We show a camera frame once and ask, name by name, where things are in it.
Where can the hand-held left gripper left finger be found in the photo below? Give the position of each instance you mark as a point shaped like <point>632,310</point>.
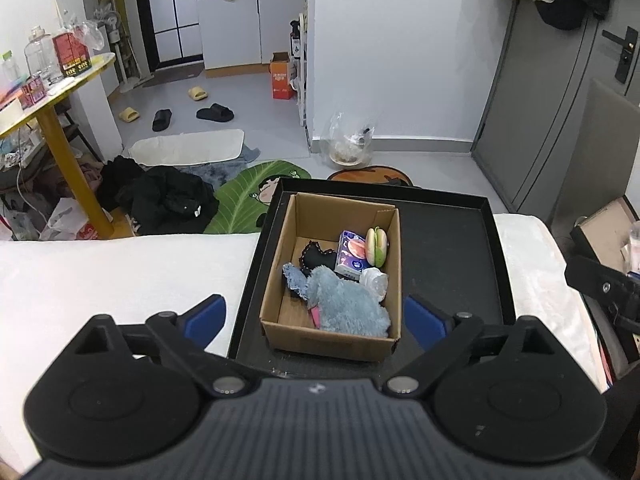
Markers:
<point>207,317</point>

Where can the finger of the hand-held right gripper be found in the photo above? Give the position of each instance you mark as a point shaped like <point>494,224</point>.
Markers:
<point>600,282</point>

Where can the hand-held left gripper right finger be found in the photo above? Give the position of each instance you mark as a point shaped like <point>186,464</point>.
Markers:
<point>425,320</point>

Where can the black tray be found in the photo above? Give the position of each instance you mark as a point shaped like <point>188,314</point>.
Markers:
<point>450,260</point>

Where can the grey plush toy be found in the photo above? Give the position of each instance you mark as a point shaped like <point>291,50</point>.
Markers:
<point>345,305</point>

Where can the burger plush toy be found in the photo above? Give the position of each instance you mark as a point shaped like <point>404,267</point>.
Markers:
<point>376,247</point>

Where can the denim fabric patch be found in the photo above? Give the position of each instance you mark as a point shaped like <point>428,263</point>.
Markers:
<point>294,280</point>

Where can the brown cardboard box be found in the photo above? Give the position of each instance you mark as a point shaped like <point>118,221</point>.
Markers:
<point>330,347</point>

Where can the blue pink tissue pack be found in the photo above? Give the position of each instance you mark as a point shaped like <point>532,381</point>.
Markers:
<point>350,255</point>

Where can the black heart-shaped cloth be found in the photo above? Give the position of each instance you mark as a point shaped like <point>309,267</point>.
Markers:
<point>317,257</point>

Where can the open black box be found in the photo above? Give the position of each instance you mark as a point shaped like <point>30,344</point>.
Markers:
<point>600,225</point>

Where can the green leaf-shaped rug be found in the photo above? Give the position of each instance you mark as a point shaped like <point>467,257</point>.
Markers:
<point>240,200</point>

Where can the black jacket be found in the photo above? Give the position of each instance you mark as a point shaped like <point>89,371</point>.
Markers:
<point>170,200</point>

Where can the grey upholstered panel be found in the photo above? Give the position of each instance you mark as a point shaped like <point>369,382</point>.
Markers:
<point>600,150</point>

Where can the grey shaggy rug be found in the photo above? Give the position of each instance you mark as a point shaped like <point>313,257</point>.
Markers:
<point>225,172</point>

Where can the orange round rug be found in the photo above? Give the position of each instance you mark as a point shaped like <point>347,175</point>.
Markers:
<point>370,176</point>

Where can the black garment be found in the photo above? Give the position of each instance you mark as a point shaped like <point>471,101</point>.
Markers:
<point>117,180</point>

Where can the white floor mat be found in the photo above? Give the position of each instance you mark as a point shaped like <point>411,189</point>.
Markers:
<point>190,145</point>

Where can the white plastic bag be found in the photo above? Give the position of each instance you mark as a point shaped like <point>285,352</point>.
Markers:
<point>65,217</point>

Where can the clear plastic bag with bowl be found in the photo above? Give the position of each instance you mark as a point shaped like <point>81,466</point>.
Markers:
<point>350,145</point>

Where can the black slipper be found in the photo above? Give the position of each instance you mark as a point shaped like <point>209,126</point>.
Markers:
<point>162,120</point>
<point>215,112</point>

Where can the grey door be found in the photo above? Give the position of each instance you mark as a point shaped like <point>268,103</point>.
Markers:
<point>545,85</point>

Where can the yellow slipper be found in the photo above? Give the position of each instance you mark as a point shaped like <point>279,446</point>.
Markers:
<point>197,93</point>
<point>129,114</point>

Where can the grey doormat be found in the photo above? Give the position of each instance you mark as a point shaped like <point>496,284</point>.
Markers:
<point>175,76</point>

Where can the yellow round table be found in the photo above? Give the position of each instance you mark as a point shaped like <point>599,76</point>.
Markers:
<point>55,125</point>

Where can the orange cardboard box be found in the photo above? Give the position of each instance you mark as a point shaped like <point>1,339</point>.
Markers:
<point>281,77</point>

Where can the small red box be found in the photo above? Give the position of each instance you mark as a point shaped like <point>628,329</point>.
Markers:
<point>34,90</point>

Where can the black spray bottle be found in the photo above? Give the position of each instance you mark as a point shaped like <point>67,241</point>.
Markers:
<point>295,40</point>

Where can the white kitchen cabinet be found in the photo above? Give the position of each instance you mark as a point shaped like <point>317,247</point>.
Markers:
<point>230,25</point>

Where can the large red box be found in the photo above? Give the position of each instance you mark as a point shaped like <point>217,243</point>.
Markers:
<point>70,52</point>

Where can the crumpled clear plastic bag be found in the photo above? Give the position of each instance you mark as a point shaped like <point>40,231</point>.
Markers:
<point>87,32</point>

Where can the black framed glass door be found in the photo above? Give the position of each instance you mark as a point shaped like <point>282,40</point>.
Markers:
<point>165,10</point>

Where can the clear water jug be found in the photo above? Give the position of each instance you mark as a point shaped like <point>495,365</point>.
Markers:
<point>40,55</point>

